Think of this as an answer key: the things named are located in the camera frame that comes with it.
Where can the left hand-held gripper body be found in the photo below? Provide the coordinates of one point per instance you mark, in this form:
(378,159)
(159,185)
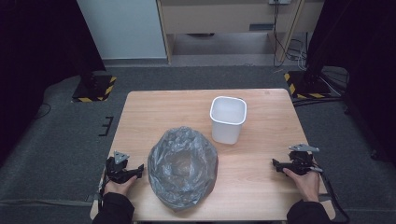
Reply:
(117,169)

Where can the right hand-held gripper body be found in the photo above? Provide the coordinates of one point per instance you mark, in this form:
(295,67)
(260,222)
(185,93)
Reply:
(300,160)

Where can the grey plastic trash bag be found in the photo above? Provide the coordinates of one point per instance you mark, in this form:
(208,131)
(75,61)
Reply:
(182,168)

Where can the white plastic trash bin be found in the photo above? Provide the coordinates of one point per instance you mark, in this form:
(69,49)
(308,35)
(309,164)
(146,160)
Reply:
(227,121)

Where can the person's left hand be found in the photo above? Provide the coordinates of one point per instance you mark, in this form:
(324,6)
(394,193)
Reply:
(120,187)

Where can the person's right hand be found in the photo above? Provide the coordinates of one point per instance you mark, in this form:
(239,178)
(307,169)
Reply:
(306,185)

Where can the striped stand base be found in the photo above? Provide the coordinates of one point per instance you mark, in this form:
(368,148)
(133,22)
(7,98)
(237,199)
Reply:
(95,88)
(306,84)

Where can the black curtain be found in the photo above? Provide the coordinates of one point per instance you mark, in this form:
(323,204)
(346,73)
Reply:
(361,62)
(37,62)

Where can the white cabinet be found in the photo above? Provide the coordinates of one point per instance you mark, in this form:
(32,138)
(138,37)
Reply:
(123,28)

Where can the wooden desk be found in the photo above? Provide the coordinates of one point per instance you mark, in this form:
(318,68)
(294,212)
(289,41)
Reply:
(230,18)

